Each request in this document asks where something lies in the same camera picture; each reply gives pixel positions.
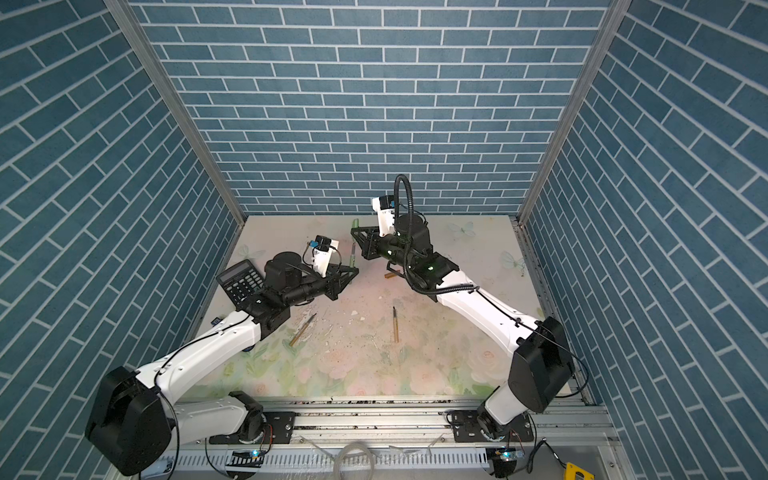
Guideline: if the tan pen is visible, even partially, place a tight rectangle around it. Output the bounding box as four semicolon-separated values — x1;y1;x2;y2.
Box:
289;313;317;348
392;306;400;343

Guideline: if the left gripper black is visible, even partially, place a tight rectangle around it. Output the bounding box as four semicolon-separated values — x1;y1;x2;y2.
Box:
282;263;359;309

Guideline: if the black desk calculator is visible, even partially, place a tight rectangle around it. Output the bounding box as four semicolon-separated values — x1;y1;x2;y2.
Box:
216;259;264;307

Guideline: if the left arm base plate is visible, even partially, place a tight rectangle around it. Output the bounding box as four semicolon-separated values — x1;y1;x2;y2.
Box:
209;412;296;446

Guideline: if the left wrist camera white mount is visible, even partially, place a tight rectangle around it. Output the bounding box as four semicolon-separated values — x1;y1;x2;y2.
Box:
302;235;339;278

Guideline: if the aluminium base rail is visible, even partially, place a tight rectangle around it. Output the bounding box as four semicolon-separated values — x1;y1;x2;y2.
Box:
139;400;624;479

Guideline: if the tan pen middle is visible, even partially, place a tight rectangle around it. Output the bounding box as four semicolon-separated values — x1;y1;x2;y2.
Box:
392;306;400;343

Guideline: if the tan pen left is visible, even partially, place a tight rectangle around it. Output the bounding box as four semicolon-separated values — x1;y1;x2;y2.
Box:
289;313;317;348

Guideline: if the clear looped cable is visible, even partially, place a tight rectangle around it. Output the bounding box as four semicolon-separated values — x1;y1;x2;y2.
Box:
331;440;377;480

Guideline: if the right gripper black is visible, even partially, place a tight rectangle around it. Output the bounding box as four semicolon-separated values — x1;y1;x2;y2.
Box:
352;225;417;273

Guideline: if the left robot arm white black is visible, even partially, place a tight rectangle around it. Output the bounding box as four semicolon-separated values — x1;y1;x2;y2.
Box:
85;251;359;476

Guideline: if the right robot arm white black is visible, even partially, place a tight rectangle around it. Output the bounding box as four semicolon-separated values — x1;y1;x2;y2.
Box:
351;214;575;431

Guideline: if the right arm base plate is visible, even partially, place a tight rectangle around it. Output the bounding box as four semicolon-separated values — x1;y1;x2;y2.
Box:
444;408;534;443

